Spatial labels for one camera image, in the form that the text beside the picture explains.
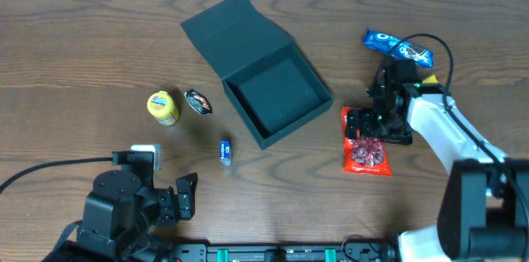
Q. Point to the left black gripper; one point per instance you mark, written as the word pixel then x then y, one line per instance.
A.
pixel 169 203

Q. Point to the red snack bag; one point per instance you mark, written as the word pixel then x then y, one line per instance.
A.
pixel 363 155

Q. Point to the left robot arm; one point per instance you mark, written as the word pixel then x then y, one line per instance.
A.
pixel 119 213

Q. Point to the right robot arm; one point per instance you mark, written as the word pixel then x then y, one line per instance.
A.
pixel 484 211

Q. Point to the black open gift box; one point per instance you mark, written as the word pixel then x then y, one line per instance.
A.
pixel 265 76

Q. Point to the yellow snack bag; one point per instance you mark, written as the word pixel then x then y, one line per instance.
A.
pixel 430 79

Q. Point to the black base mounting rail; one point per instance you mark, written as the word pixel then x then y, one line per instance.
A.
pixel 349 251

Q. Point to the blue Eclipse mint tin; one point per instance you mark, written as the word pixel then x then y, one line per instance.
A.
pixel 225 153

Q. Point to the yellow Mentos gum bottle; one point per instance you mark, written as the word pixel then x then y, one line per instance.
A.
pixel 162 108

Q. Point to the black Mars candy wrapper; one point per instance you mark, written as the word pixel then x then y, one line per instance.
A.
pixel 198 102

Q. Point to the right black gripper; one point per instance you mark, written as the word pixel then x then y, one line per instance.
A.
pixel 369 123

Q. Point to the blue Oreo cookie pack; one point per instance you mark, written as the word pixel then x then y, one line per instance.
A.
pixel 390 45

